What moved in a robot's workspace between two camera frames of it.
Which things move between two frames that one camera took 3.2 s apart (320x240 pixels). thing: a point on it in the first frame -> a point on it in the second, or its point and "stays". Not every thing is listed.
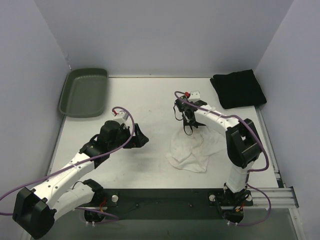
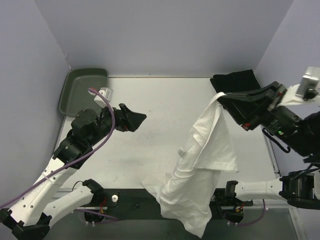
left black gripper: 136,135 -> 122,119
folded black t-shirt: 239,89 stays
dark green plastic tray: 85,93 stays
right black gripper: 189,120 -> 266,106
